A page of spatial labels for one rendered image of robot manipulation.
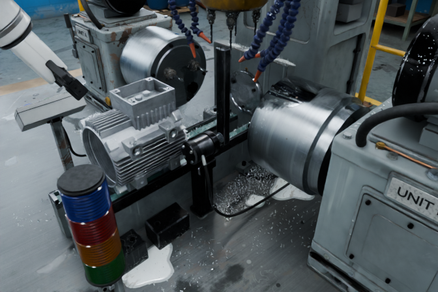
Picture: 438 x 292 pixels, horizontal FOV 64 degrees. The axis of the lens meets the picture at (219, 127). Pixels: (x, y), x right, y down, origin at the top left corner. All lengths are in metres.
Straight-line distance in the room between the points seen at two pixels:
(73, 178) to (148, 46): 0.74
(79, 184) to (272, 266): 0.55
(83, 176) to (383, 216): 0.49
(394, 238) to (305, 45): 0.61
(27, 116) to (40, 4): 5.60
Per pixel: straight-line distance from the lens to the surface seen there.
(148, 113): 0.82
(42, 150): 1.37
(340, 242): 0.80
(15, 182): 1.25
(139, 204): 0.92
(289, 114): 0.78
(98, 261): 0.56
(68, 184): 0.48
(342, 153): 0.67
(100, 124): 0.82
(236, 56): 1.11
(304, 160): 0.75
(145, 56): 1.15
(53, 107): 1.03
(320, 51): 1.06
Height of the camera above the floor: 1.51
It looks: 32 degrees down
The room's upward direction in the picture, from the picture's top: straight up
